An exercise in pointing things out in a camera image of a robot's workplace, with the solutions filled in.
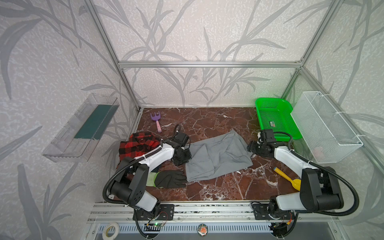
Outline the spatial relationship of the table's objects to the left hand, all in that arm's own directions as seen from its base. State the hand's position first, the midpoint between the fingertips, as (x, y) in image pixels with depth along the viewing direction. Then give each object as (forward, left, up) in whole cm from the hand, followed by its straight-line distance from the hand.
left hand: (191, 156), depth 88 cm
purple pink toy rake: (+33, +29, -5) cm, 44 cm away
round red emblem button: (-36, -7, -4) cm, 36 cm away
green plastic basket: (+38, -63, -4) cm, 74 cm away
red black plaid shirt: (+5, +33, +3) cm, 34 cm away
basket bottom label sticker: (+28, -58, -4) cm, 64 cm away
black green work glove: (-12, +14, -4) cm, 19 cm away
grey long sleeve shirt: (+2, -16, -2) cm, 17 cm away
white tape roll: (-38, +38, -4) cm, 54 cm away
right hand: (+8, -37, +1) cm, 38 cm away
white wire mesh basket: (-5, -60, +30) cm, 67 cm away
